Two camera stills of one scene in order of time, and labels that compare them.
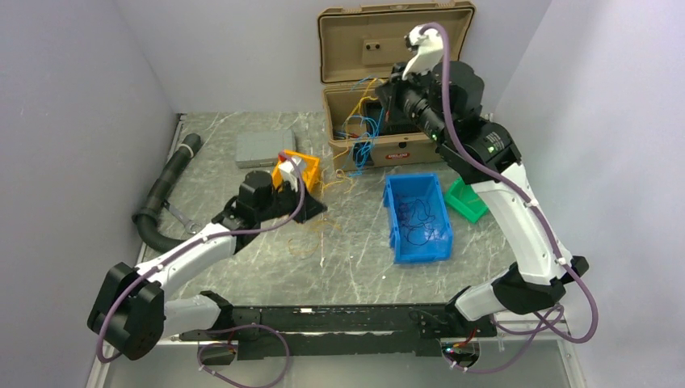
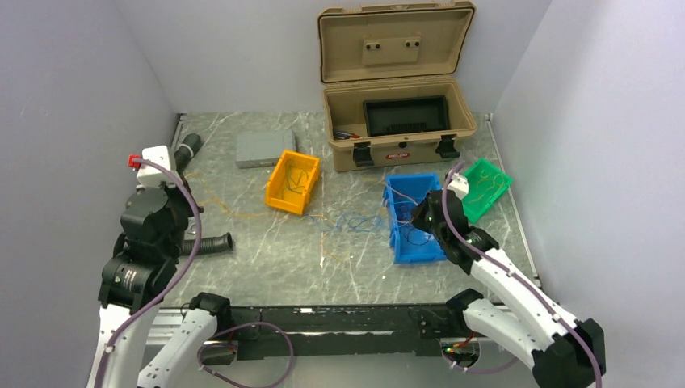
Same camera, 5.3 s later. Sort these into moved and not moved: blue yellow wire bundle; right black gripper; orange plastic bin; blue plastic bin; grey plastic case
Moved: blue yellow wire bundle; right black gripper
Not moved: blue plastic bin; grey plastic case; orange plastic bin
